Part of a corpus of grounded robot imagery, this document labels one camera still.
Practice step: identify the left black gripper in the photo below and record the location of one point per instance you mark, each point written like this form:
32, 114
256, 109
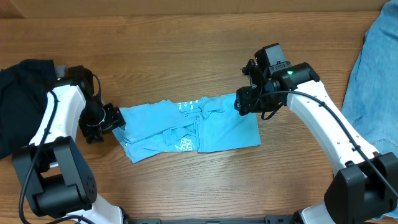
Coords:
117, 119

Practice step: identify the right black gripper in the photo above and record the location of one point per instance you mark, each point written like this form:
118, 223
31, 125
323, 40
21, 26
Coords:
246, 100

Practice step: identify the light blue printed t-shirt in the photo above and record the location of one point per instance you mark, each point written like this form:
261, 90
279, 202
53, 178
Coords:
204, 125

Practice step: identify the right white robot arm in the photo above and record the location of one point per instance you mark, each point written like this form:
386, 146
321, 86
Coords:
364, 184

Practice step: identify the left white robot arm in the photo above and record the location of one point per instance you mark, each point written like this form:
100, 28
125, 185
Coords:
55, 178

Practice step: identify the black folded garment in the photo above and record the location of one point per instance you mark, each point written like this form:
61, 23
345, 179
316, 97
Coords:
23, 101

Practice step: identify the blue denim jeans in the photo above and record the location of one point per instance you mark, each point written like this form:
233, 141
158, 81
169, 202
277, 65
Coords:
370, 103

